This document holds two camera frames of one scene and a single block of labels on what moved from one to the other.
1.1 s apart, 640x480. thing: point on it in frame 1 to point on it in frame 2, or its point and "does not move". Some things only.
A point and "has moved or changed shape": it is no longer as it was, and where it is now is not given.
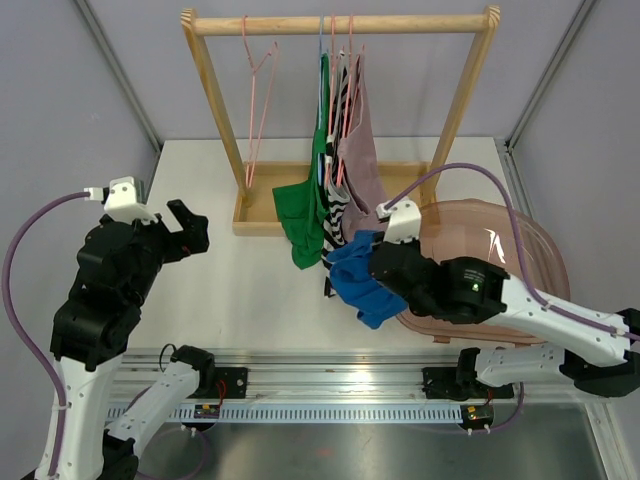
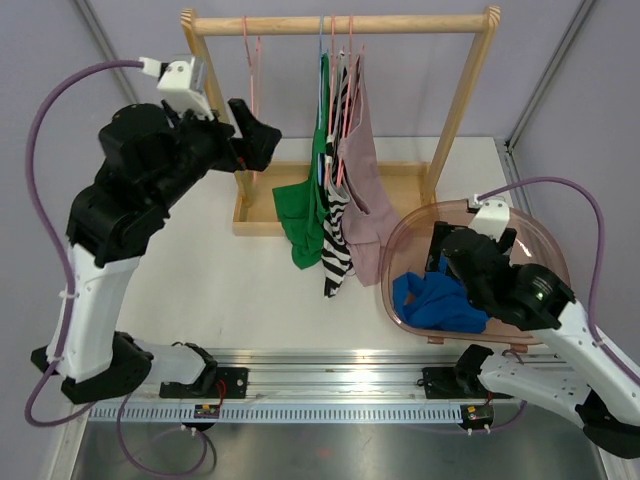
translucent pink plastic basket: [498, 236] does not move
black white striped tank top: [336, 191] does not move
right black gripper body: [415, 305] to [503, 246]
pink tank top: [362, 182] does not move
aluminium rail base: [311, 375] does not move
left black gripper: [192, 239] to [258, 140]
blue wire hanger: [320, 119] does not move
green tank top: [301, 206] does not move
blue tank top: [353, 280] has moved or changed shape
